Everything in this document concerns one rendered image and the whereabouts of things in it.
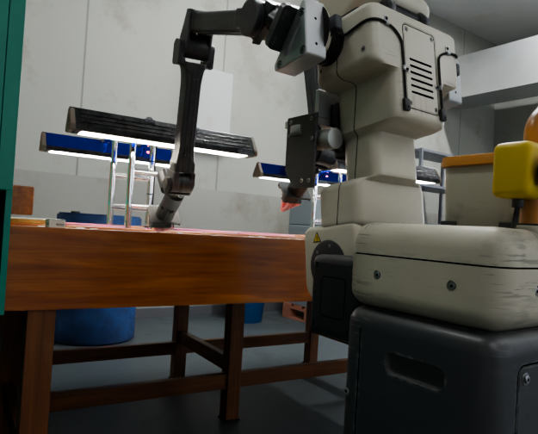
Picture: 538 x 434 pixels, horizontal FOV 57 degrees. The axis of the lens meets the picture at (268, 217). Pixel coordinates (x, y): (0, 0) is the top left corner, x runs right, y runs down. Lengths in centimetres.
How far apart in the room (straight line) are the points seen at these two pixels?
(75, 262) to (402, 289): 79
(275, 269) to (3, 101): 80
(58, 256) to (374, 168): 73
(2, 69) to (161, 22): 336
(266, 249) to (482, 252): 88
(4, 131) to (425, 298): 89
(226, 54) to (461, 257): 421
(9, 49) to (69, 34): 299
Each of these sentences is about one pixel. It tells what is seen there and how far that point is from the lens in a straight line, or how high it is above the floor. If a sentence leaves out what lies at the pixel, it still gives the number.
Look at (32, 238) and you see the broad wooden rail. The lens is 122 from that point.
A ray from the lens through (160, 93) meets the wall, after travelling 434.
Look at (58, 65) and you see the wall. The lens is 412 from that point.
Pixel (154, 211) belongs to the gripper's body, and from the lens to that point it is 161.
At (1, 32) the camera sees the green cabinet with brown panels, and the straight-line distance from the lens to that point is 123.
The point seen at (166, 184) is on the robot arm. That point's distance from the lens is 148.
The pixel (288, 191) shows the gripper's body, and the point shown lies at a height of 91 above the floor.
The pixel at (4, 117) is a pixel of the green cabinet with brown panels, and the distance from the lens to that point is 119.
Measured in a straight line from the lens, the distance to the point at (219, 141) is 170.
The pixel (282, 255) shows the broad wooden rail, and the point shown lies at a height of 72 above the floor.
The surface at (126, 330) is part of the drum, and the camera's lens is 344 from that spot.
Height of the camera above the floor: 79
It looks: 1 degrees up
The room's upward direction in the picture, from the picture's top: 3 degrees clockwise
